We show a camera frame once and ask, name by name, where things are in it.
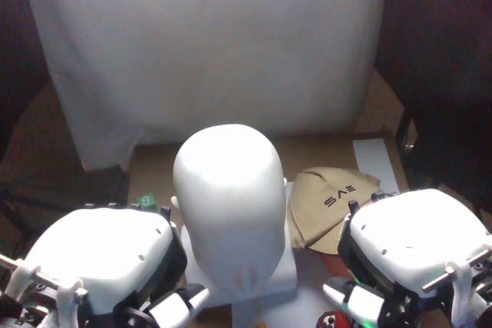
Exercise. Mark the beige baseball cap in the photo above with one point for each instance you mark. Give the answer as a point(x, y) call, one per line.
point(315, 209)

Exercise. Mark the green number block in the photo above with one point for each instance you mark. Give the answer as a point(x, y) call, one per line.
point(146, 200)

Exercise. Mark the orange square block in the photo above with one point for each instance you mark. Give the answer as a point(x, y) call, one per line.
point(332, 266)

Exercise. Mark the white cloth backdrop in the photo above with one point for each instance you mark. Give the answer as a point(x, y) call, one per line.
point(211, 47)

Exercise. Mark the small white paper card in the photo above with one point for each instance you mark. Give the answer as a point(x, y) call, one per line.
point(374, 159)

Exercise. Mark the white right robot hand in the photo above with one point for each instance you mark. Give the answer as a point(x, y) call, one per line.
point(403, 228)

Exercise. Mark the red bird toy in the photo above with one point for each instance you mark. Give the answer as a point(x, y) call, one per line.
point(332, 321)

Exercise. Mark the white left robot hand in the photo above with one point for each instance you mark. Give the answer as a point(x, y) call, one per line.
point(104, 247)

